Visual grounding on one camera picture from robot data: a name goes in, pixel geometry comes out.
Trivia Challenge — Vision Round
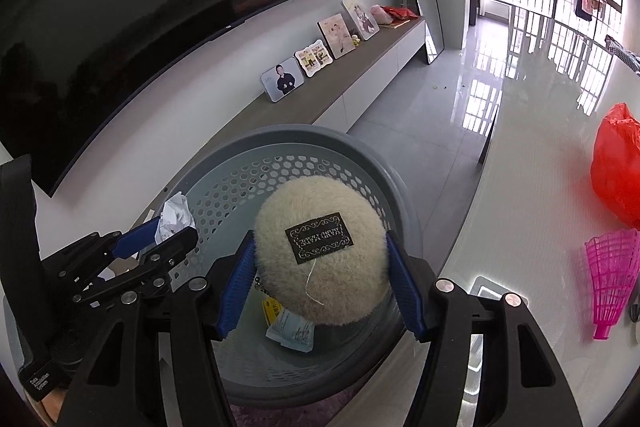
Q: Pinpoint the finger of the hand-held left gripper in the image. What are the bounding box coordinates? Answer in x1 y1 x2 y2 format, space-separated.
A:
47 219 163 288
75 226 198 306

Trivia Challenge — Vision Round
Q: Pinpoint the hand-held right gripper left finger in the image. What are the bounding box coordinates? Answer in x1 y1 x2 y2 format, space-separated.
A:
57 231 258 427

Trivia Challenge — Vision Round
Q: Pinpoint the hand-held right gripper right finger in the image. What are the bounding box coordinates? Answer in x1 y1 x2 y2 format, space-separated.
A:
385 231 583 427

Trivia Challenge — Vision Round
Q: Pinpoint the white paper ball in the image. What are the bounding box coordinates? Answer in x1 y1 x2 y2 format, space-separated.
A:
154 192 197 248

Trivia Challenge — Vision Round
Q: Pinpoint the white blue snack packet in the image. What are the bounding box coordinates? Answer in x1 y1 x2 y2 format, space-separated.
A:
265 307 315 352

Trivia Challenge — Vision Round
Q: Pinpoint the cream fluffy ball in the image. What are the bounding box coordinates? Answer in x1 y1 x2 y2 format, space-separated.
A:
254 174 391 327

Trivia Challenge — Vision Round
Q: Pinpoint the grey perforated plastic basket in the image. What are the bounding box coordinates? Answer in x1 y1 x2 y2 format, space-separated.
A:
150 123 426 410

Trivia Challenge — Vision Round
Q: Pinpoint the purple fluffy stool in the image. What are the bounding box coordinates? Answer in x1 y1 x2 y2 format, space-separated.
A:
227 399 351 427

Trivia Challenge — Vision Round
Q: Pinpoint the pink plastic shuttlecock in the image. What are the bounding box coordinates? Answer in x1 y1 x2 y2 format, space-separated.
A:
584 228 640 340

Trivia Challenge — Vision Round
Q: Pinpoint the long television cabinet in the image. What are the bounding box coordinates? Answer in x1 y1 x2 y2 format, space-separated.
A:
165 16 428 188

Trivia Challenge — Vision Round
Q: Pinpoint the red plastic bag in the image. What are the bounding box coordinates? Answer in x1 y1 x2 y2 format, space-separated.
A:
590 103 640 229

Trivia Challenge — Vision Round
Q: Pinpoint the checkered cloth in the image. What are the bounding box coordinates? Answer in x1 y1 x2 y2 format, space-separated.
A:
604 34 640 72

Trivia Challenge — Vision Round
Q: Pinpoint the hanging purple garment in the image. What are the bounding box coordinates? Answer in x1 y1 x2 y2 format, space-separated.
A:
574 0 608 22

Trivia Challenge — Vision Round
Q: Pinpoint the photo frame with dark suit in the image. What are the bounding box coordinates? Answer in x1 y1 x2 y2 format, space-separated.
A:
261 57 305 102

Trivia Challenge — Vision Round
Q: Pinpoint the black wall television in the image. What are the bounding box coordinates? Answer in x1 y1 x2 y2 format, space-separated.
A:
0 0 351 198

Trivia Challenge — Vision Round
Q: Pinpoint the scalloped white photo frame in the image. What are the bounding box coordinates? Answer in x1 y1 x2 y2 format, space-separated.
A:
294 39 334 80

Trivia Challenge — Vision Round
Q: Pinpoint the square baby photo frame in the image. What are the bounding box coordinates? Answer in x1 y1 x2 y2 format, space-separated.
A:
317 13 357 59

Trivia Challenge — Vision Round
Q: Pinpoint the tilted child photo frame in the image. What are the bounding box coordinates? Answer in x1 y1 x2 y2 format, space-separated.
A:
342 0 381 41

